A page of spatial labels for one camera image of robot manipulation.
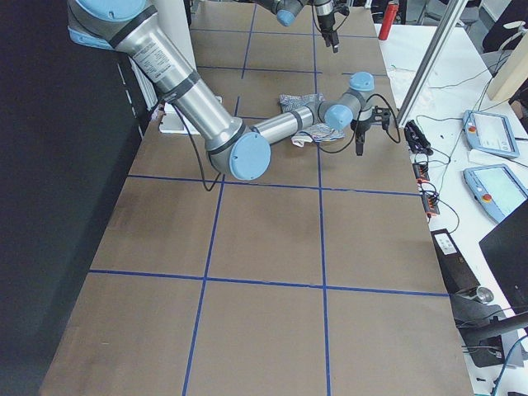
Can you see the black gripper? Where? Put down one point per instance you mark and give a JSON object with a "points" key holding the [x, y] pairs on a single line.
{"points": [[324, 23], [360, 128]]}

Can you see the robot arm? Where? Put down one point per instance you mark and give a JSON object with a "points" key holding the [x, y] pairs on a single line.
{"points": [[140, 30], [323, 13]]}

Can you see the red cylinder bottle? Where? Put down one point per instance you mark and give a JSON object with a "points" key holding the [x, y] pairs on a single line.
{"points": [[390, 14]]}

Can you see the black power strip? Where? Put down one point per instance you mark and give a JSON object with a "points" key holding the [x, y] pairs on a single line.
{"points": [[419, 144]]}

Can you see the upper teach pendant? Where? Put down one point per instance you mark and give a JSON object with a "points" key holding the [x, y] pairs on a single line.
{"points": [[490, 133]]}

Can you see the teach pendant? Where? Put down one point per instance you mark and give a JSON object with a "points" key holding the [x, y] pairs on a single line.
{"points": [[490, 133], [496, 188]]}

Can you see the lower teach pendant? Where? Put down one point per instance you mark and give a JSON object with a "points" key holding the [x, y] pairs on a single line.
{"points": [[496, 188]]}

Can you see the black box with label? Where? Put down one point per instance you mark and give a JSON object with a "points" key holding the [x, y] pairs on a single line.
{"points": [[456, 273]]}

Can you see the black monitor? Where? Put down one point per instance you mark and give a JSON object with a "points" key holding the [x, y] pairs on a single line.
{"points": [[486, 330]]}

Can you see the aluminium frame post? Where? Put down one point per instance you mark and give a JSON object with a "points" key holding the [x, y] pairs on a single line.
{"points": [[438, 41]]}

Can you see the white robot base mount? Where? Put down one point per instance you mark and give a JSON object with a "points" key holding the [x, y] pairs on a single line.
{"points": [[197, 109]]}

